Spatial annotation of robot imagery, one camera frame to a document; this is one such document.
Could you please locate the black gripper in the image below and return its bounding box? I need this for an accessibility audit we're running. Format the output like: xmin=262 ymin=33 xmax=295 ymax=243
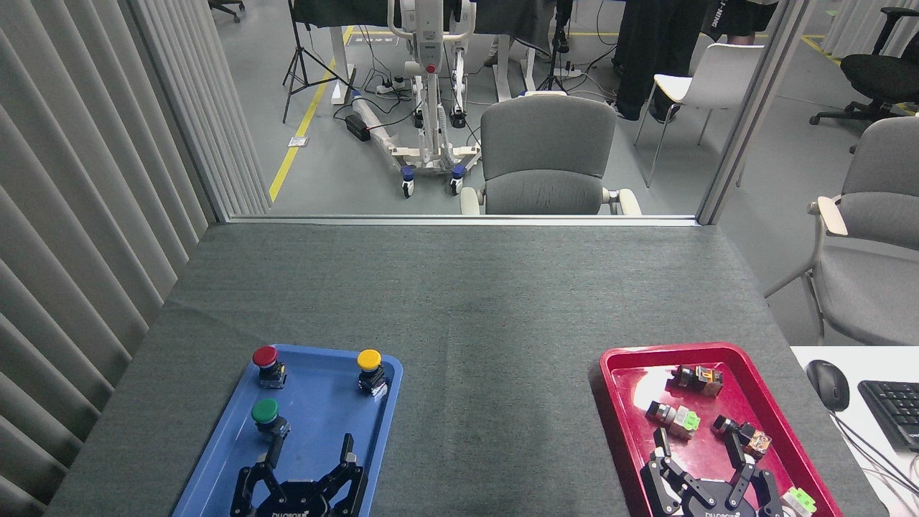
xmin=641 ymin=427 xmax=784 ymax=517
xmin=231 ymin=433 xmax=368 ymax=517

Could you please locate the green push button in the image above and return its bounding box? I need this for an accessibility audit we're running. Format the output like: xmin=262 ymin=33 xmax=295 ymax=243
xmin=251 ymin=399 xmax=291 ymax=441

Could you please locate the red push button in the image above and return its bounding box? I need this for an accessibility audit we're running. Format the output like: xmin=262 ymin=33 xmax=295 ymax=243
xmin=252 ymin=345 xmax=288 ymax=390

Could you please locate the yellow push button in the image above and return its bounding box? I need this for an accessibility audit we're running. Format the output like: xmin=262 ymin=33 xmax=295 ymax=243
xmin=357 ymin=349 xmax=388 ymax=396

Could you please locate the blue plastic tray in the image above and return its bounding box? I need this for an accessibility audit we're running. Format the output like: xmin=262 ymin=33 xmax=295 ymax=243
xmin=171 ymin=345 xmax=403 ymax=517

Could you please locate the red plastic tray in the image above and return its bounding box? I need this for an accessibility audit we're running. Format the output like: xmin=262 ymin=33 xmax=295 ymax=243
xmin=598 ymin=343 xmax=842 ymax=517

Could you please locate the black computer mouse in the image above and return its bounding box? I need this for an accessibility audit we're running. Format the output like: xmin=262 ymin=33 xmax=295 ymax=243
xmin=806 ymin=359 xmax=851 ymax=412

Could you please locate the white desk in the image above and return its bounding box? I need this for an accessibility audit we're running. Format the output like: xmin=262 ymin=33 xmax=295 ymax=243
xmin=790 ymin=346 xmax=919 ymax=517

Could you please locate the black keyboard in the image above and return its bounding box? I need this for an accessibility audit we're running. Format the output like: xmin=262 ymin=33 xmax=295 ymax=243
xmin=858 ymin=379 xmax=919 ymax=453

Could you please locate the grey chair with cream armrests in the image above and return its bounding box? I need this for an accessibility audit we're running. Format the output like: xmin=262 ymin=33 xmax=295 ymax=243
xmin=763 ymin=117 xmax=919 ymax=347
xmin=459 ymin=95 xmax=642 ymax=216

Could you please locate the white plastic chair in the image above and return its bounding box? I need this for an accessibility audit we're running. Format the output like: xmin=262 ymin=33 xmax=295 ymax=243
xmin=634 ymin=43 xmax=765 ymax=189

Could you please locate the white stand on wheels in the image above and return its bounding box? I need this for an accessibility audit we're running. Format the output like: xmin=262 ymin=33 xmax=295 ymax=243
xmin=352 ymin=0 xmax=483 ymax=198

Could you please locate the black tripod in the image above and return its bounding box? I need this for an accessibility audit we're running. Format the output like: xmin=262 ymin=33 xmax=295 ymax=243
xmin=282 ymin=0 xmax=357 ymax=124

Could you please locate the person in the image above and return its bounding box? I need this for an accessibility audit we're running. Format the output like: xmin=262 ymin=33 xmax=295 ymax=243
xmin=612 ymin=0 xmax=712 ymax=124
xmin=707 ymin=0 xmax=780 ymax=46

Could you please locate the black office chair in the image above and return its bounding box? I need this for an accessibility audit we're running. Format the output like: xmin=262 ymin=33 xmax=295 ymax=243
xmin=809 ymin=7 xmax=919 ymax=153

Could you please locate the black switch with orange block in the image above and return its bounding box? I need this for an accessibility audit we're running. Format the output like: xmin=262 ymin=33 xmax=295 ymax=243
xmin=712 ymin=415 xmax=773 ymax=460

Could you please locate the silver switch with green block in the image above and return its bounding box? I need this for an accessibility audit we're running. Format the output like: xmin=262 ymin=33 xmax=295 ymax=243
xmin=645 ymin=401 xmax=701 ymax=439

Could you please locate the white and green switch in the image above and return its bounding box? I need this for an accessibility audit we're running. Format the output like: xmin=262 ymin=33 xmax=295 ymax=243
xmin=781 ymin=487 xmax=817 ymax=517

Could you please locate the black and orange switch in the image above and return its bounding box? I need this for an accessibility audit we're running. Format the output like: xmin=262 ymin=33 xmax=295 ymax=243
xmin=671 ymin=364 xmax=724 ymax=397

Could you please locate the black mouse cable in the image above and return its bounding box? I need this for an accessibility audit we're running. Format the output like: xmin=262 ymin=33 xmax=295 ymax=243
xmin=833 ymin=409 xmax=919 ymax=498

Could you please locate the silver post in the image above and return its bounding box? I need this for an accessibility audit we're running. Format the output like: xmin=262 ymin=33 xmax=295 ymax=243
xmin=696 ymin=0 xmax=823 ymax=226

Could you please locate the black camera stand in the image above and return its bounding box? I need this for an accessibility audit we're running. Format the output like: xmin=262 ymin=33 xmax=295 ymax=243
xmin=537 ymin=0 xmax=577 ymax=94

